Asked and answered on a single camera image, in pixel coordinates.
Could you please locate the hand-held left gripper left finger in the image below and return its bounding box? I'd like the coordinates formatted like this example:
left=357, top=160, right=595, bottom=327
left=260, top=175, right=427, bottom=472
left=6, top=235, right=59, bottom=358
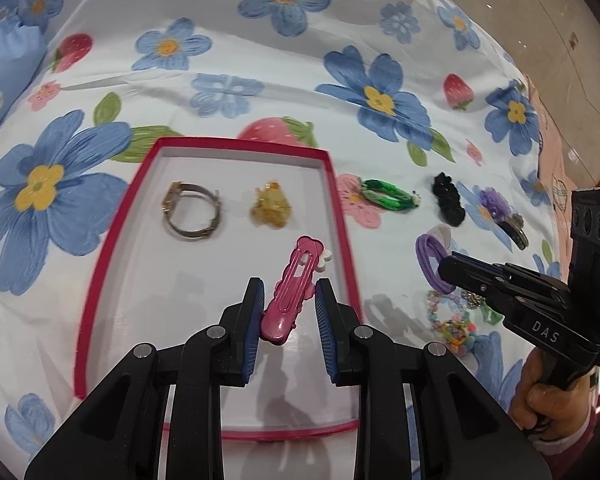
left=24, top=276, right=266, bottom=480

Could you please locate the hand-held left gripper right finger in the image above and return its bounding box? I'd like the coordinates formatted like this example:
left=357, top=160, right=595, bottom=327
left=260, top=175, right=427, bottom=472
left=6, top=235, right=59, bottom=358
left=314, top=280, right=552, bottom=480

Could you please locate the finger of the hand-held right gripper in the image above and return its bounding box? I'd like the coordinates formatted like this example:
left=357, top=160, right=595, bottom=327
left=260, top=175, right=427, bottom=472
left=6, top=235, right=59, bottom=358
left=437, top=252, right=573, bottom=312

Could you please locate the clear blue bead bracelet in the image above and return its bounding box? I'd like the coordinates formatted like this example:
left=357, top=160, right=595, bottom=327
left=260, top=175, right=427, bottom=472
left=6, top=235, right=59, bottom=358
left=426, top=289, right=473, bottom=322

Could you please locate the pink hair clip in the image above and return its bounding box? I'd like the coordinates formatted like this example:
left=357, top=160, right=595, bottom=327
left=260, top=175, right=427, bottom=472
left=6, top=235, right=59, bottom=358
left=260, top=235, right=335, bottom=345

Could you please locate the purple hair tie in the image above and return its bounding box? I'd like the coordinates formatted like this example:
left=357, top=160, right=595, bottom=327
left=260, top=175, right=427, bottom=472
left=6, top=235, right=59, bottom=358
left=415, top=225, right=461, bottom=295

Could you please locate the colourful bead bracelet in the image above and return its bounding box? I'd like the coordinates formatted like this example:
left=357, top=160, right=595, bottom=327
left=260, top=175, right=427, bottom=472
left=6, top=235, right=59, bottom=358
left=437, top=314, right=482, bottom=357

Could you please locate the red shallow box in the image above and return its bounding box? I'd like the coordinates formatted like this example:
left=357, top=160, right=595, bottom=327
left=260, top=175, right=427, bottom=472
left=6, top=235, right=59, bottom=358
left=73, top=136, right=365, bottom=442

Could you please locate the person's right forearm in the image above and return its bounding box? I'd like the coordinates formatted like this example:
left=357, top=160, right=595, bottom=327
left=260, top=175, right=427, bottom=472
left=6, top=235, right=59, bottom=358
left=527, top=400, right=600, bottom=445

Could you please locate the person's right hand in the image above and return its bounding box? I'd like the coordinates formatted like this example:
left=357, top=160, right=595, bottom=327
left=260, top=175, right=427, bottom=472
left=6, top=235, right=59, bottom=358
left=510, top=347, right=593, bottom=432

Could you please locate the purple flower hair clip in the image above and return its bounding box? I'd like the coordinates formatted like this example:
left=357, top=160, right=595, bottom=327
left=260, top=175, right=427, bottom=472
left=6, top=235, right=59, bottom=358
left=477, top=187, right=530, bottom=250

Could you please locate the yellow hair claw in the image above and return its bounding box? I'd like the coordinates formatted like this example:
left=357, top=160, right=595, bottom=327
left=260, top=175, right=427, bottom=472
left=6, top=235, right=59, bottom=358
left=250, top=181, right=292, bottom=228

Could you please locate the pink printed cloth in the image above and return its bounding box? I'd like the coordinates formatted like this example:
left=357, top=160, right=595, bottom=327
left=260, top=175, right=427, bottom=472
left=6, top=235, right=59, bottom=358
left=522, top=75, right=581, bottom=242

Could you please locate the floral bed sheet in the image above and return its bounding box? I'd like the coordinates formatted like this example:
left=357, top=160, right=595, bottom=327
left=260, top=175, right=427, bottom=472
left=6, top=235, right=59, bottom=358
left=0, top=0, right=578, bottom=480

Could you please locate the blue pillow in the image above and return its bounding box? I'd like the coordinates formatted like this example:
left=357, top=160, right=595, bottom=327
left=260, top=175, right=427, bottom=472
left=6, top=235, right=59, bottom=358
left=0, top=10, right=49, bottom=152

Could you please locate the green braided bracelet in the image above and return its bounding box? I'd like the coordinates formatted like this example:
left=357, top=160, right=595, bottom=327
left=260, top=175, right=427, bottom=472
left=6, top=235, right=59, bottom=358
left=360, top=177, right=422, bottom=213

